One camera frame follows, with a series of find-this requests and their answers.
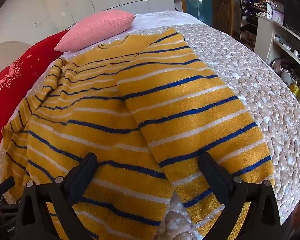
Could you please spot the pink pillow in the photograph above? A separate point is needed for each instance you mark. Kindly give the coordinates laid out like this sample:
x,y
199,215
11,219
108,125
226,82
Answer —
x,y
97,28

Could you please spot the pink box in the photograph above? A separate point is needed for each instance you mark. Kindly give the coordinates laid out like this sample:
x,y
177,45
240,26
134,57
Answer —
x,y
278,17

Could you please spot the beige rounded headboard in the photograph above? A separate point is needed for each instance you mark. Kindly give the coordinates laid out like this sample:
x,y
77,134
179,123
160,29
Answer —
x,y
5,52

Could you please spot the yellow striped sweater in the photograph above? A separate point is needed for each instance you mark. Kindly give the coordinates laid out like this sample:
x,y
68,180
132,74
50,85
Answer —
x,y
165,100

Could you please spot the black television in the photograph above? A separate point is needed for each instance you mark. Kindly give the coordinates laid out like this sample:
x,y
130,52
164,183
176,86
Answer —
x,y
297,15

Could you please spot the white shelf unit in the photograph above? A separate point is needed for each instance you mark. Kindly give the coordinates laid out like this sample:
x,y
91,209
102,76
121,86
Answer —
x,y
265,35

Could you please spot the yellow bottle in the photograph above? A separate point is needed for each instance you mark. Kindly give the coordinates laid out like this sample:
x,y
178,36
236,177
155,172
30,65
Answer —
x,y
295,90

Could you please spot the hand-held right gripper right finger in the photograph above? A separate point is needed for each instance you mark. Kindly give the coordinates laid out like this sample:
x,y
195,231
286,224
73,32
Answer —
x,y
210,170

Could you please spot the wooden door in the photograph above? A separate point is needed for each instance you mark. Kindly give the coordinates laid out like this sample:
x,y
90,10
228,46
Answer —
x,y
222,2

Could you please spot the red embroidered pillow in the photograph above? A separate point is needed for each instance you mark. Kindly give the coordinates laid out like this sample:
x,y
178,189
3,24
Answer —
x,y
12,85

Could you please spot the beige spotted blanket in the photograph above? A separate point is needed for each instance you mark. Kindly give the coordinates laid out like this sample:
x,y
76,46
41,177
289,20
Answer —
x,y
252,80

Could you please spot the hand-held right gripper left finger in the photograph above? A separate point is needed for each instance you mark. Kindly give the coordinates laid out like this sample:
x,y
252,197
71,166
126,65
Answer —
x,y
86,167

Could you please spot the clothes rack with clothes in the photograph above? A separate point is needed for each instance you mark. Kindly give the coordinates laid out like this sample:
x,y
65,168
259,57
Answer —
x,y
252,7

